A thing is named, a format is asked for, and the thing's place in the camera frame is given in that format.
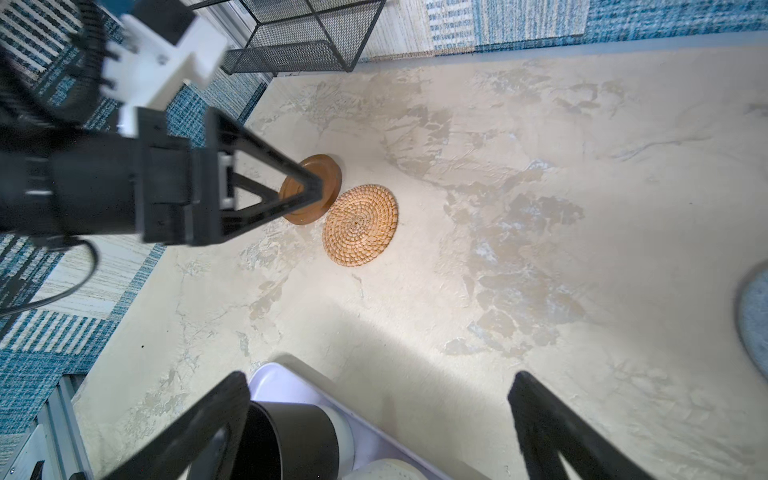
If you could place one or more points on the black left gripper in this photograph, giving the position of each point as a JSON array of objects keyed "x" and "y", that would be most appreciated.
[{"x": 58, "y": 182}]

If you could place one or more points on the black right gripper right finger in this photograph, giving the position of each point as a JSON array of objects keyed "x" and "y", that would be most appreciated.
[{"x": 550, "y": 434}]

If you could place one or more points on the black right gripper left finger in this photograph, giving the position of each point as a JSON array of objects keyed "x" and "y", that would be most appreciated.
[{"x": 202, "y": 443}]

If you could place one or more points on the black mug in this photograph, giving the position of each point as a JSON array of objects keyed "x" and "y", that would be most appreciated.
[{"x": 287, "y": 441}]

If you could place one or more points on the rattan woven round coaster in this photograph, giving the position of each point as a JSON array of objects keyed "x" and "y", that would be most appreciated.
[{"x": 360, "y": 225}]

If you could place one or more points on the white speckled mug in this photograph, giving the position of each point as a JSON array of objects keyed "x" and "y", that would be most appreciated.
[{"x": 345, "y": 441}]

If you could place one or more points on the blue woven round coaster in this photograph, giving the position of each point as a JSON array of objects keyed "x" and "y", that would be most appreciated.
[{"x": 750, "y": 311}]

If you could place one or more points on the lilac plastic tray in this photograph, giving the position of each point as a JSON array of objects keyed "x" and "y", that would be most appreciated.
[{"x": 274, "y": 382}]

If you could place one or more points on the black wire mesh shelf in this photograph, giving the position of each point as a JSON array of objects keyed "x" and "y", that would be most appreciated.
[{"x": 291, "y": 36}]

